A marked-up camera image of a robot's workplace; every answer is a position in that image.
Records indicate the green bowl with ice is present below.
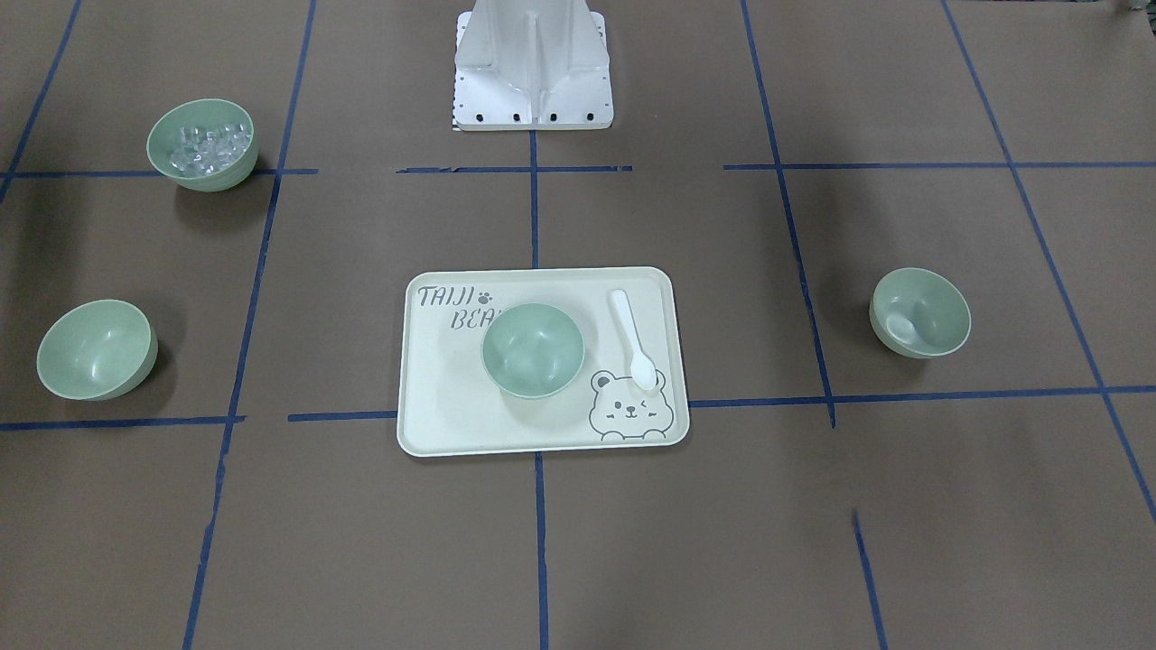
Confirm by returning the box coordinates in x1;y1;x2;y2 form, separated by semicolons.
145;98;260;193

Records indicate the empty green bowl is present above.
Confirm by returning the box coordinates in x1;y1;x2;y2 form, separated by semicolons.
36;300;160;402

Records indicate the white plastic spoon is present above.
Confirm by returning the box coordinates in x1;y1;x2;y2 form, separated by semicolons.
610;289;659;391

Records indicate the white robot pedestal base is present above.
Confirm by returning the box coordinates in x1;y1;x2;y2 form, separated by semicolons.
452;1;615;132

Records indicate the cream bear serving tray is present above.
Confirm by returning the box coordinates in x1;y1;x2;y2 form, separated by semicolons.
397;266;690;457

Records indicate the green bowl on tray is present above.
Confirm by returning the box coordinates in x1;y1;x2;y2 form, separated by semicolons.
480;302;586;399

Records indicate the clear ice cubes pile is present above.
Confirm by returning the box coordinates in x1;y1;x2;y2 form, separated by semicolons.
169;123;253;178

